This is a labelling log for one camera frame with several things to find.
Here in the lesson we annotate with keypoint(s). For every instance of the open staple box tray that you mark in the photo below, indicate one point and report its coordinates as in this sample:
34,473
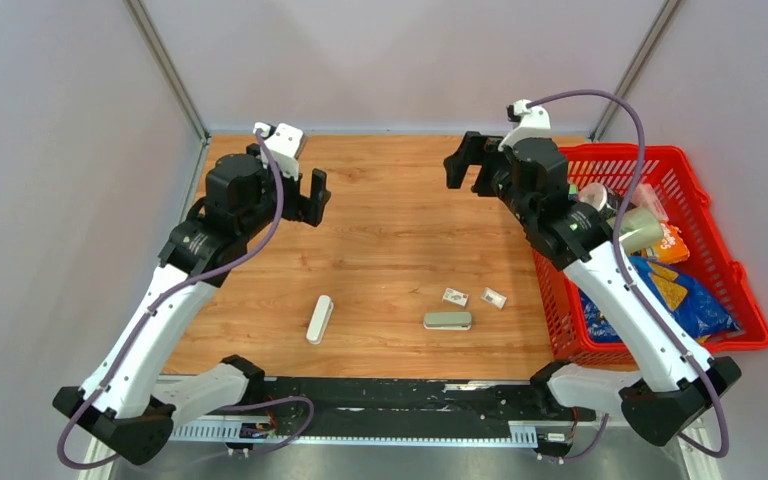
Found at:
494,298

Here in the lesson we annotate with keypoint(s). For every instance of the white stapler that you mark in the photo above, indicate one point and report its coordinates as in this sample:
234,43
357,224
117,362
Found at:
319,320

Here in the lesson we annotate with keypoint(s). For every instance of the orange snack bag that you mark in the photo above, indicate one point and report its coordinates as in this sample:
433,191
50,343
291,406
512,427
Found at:
670,249

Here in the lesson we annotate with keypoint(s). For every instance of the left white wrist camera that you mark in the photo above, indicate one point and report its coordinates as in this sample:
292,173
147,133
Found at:
285,142

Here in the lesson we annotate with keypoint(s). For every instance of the blue Doritos chip bag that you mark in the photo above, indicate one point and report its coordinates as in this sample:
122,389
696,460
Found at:
692,305

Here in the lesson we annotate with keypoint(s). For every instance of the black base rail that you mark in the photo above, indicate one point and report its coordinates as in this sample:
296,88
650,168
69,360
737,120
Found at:
409,408

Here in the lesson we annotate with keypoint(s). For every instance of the grey green stapler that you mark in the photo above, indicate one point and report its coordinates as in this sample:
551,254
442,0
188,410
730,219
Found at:
455,321

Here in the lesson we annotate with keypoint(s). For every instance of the pale green bottle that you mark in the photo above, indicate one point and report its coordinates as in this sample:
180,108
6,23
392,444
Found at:
638,230

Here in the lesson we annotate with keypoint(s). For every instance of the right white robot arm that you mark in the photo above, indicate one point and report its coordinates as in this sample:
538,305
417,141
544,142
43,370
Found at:
677,379

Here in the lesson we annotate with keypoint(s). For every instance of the white wrapped packet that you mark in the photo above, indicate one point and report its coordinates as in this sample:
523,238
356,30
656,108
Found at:
644,196

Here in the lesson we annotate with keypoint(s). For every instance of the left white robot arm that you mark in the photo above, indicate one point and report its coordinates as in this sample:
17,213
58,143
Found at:
121,404

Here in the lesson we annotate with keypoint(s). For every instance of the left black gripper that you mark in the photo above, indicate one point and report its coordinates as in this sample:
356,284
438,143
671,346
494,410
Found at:
307,209

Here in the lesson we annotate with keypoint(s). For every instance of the small staple box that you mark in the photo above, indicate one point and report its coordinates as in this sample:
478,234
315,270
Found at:
455,297

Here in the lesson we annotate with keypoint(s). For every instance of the black white round can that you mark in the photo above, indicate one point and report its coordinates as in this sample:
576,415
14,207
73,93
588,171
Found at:
602,198

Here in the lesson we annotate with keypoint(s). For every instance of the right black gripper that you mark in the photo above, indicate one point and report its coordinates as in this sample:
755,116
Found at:
475,149

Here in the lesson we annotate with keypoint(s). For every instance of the red plastic basket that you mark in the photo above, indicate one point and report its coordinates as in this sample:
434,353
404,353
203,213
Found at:
668,171

